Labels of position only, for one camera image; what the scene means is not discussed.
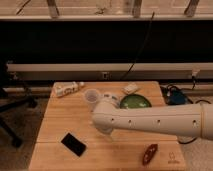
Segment translucent plastic cup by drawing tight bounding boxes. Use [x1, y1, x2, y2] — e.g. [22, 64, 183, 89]
[84, 89, 101, 111]

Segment white crumpled tube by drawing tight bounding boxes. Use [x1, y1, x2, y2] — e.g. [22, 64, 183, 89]
[55, 82, 85, 97]

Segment blue device on floor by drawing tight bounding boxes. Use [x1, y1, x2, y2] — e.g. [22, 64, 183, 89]
[168, 91, 186, 105]

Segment dark red oblong object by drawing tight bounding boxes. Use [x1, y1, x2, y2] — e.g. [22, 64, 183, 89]
[142, 144, 158, 165]

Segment small white packet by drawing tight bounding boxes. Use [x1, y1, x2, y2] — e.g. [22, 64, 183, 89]
[123, 83, 138, 94]

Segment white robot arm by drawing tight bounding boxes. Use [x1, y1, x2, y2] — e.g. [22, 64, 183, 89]
[92, 95, 213, 140]

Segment black eraser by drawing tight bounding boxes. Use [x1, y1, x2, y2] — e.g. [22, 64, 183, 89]
[61, 133, 86, 157]

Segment black hanging cable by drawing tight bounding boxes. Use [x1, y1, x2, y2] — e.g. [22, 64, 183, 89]
[119, 11, 156, 82]

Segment black office chair base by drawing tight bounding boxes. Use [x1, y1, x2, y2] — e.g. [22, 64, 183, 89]
[0, 61, 38, 149]

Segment green bowl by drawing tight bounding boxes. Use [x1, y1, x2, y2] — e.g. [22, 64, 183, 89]
[120, 94, 152, 109]

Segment white baseboard heater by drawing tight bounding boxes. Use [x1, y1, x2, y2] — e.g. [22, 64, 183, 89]
[8, 62, 213, 81]

